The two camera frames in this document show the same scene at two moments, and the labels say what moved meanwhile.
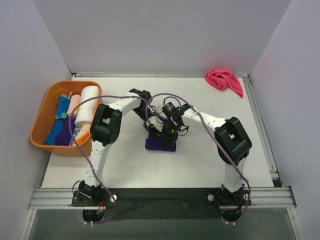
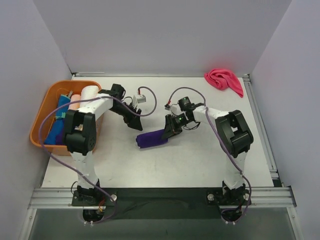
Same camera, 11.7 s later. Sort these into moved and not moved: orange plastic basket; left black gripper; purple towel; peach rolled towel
Moved: purple towel; left black gripper
Not moved: peach rolled towel; orange plastic basket
